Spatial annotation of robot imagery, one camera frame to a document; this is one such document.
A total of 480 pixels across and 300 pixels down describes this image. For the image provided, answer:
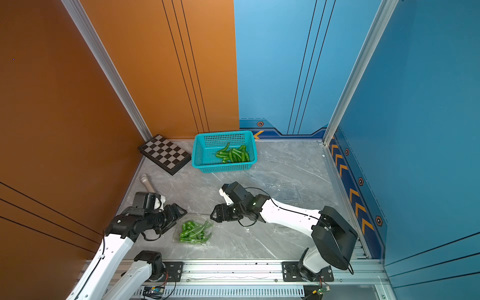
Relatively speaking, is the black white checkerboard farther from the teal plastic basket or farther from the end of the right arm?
the end of the right arm

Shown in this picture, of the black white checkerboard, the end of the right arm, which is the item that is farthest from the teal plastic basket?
the end of the right arm

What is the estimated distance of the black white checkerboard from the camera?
1.07m

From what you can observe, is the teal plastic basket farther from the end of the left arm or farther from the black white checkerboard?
the end of the left arm
